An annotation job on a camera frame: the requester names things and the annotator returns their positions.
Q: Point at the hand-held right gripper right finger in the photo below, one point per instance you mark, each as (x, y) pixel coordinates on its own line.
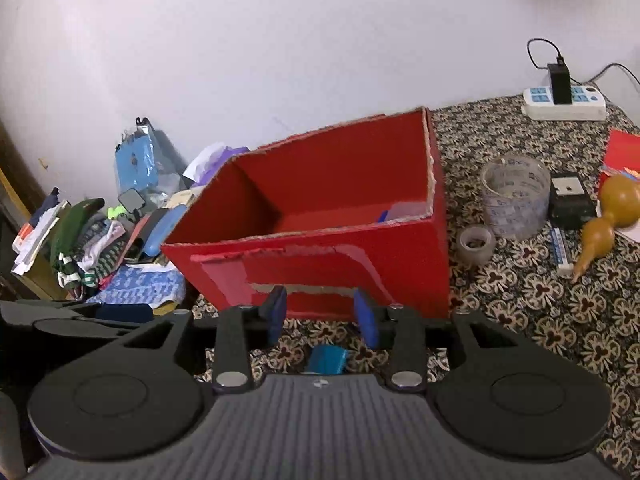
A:
(367, 320)

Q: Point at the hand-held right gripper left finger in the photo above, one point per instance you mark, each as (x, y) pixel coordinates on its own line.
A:
(276, 317)

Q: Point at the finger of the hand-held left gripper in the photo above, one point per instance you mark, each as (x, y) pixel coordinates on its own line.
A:
(125, 313)

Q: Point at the white tube with blue cap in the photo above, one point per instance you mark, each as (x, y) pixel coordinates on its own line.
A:
(327, 359)

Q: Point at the red cardboard box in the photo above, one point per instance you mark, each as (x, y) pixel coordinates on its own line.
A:
(320, 265)

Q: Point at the blue and white marker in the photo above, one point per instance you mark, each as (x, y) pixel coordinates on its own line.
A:
(382, 216)

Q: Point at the clear plastic case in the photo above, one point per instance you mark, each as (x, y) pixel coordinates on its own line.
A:
(407, 211)

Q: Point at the pile of striped clothes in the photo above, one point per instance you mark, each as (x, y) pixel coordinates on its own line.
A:
(95, 255)

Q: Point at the blue glasses case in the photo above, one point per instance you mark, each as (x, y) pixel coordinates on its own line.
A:
(162, 232)

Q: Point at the dark green cloth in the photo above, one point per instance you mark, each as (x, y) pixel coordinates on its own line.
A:
(75, 220)

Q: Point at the small black-framed mirror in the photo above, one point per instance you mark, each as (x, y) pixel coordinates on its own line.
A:
(131, 200)

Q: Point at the small clear tape roll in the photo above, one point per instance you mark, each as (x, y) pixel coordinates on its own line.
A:
(475, 247)

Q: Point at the light blue foil packet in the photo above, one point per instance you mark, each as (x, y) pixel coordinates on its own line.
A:
(137, 160)

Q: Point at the white and purple tissue pack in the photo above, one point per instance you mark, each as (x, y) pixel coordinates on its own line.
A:
(205, 160)

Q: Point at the large clear tape roll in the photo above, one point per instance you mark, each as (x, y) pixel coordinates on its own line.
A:
(515, 200)

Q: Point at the small blue and white tube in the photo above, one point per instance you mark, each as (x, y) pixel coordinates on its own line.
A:
(561, 252)

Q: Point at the small black box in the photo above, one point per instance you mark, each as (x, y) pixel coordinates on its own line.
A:
(570, 200)

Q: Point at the brown gourd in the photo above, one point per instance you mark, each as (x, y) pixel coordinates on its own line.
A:
(597, 235)

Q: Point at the white card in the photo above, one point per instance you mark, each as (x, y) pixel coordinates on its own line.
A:
(632, 232)

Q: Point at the black charger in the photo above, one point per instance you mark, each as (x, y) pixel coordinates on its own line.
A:
(559, 85)

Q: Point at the white power strip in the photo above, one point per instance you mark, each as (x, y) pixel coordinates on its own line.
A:
(585, 107)

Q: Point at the small red box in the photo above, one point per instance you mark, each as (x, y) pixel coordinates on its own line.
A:
(622, 152)

